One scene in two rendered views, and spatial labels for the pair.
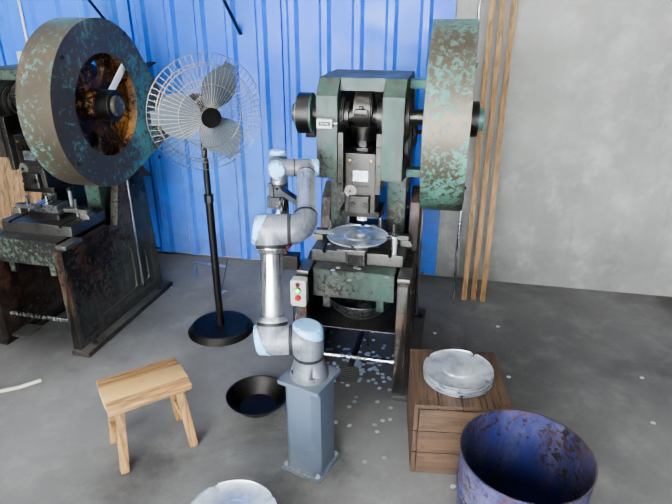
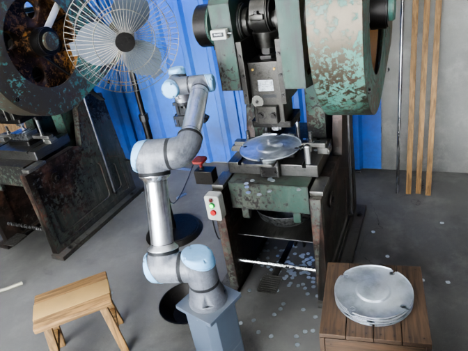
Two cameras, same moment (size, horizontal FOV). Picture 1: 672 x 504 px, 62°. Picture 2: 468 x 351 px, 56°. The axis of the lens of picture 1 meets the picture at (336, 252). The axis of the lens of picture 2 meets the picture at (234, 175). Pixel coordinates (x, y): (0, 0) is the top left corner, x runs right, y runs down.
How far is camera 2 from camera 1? 0.78 m
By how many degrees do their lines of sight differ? 14
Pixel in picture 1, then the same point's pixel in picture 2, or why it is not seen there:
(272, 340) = (160, 269)
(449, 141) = (338, 38)
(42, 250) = (15, 173)
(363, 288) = (278, 200)
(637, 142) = not seen: outside the picture
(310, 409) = (208, 336)
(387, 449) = not seen: outside the picture
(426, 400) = (332, 328)
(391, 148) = (291, 53)
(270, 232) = (147, 159)
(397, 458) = not seen: outside the picture
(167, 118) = (86, 47)
